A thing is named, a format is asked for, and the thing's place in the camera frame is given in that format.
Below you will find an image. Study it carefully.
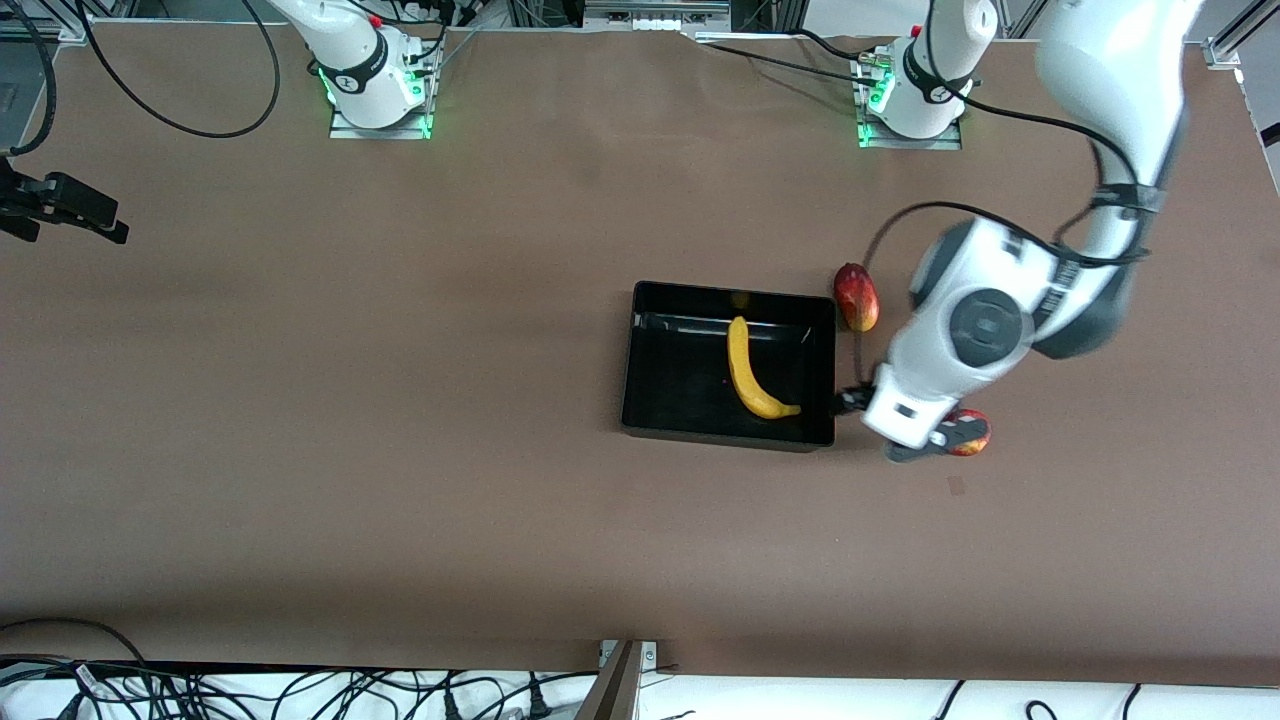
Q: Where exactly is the yellow banana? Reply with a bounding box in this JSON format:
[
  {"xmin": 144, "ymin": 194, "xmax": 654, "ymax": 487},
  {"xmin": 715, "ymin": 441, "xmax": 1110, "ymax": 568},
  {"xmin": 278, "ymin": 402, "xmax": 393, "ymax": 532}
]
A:
[{"xmin": 726, "ymin": 316, "xmax": 803, "ymax": 421}]

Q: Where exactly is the red yellow apple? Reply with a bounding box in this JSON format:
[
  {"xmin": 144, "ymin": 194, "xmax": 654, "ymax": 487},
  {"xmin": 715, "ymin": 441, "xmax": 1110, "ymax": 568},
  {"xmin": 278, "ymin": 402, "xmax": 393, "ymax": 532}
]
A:
[{"xmin": 945, "ymin": 408, "xmax": 993, "ymax": 458}]

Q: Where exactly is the black plastic box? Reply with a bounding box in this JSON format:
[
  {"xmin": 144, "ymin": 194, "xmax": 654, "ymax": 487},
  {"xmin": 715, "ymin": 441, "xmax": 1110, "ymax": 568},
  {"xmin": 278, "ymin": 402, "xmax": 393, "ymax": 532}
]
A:
[{"xmin": 620, "ymin": 280, "xmax": 839, "ymax": 453}]

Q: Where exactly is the red yellow mango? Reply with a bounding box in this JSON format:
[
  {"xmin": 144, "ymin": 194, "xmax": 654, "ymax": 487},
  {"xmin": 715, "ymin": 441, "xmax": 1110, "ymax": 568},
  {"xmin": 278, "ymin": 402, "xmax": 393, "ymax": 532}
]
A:
[{"xmin": 833, "ymin": 262, "xmax": 881, "ymax": 334}]

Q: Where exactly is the silver metal device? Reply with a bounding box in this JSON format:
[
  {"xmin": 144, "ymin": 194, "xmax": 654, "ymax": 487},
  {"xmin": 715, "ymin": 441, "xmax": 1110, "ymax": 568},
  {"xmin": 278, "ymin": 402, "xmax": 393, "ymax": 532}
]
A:
[{"xmin": 583, "ymin": 0, "xmax": 733, "ymax": 33}]

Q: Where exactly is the table cover sheet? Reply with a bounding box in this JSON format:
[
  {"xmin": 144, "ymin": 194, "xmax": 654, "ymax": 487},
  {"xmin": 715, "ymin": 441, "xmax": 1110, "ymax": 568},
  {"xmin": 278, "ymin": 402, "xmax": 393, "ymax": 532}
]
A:
[{"xmin": 0, "ymin": 22, "xmax": 1280, "ymax": 691}]

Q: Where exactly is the aluminium frame corner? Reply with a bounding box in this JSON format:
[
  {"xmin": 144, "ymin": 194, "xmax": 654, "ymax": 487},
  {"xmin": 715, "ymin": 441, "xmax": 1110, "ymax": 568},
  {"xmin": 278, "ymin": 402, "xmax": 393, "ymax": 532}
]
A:
[{"xmin": 0, "ymin": 0, "xmax": 91, "ymax": 46}]

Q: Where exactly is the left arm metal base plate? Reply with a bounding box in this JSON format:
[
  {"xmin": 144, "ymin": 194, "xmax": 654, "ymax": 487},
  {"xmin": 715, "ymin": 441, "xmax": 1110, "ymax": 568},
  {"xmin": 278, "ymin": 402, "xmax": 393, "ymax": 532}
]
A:
[{"xmin": 855, "ymin": 55, "xmax": 964, "ymax": 151}]

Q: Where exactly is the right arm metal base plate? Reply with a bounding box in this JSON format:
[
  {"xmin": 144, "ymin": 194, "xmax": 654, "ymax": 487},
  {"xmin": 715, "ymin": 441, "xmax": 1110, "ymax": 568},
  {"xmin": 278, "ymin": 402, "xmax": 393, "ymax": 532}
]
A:
[{"xmin": 328, "ymin": 60, "xmax": 435, "ymax": 141}]

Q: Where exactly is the silver mounting bracket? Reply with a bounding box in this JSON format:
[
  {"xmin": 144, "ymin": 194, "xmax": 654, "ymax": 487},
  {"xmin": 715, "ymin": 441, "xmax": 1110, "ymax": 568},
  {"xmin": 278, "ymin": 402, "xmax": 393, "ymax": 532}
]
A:
[{"xmin": 598, "ymin": 638, "xmax": 659, "ymax": 669}]

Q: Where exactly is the black base power cable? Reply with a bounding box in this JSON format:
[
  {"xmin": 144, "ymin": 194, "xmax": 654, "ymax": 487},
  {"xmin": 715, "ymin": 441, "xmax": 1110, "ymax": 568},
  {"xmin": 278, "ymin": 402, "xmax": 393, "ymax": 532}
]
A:
[
  {"xmin": 700, "ymin": 40, "xmax": 881, "ymax": 87},
  {"xmin": 788, "ymin": 26, "xmax": 865, "ymax": 63}
]

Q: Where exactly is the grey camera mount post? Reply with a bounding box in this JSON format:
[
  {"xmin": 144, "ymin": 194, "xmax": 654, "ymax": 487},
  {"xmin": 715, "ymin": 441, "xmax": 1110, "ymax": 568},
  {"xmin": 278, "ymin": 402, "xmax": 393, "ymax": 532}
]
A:
[{"xmin": 572, "ymin": 638, "xmax": 646, "ymax": 720}]

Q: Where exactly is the black arched floor cable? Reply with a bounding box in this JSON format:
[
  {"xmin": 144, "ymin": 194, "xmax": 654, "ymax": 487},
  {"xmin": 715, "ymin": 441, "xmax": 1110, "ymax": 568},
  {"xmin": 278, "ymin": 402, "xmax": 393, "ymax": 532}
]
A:
[{"xmin": 0, "ymin": 617, "xmax": 149, "ymax": 667}]

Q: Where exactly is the aluminium frame profile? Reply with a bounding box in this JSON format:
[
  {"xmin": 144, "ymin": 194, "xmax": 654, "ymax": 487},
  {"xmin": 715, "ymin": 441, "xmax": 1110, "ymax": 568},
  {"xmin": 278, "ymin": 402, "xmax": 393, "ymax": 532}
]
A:
[{"xmin": 1205, "ymin": 0, "xmax": 1280, "ymax": 71}]

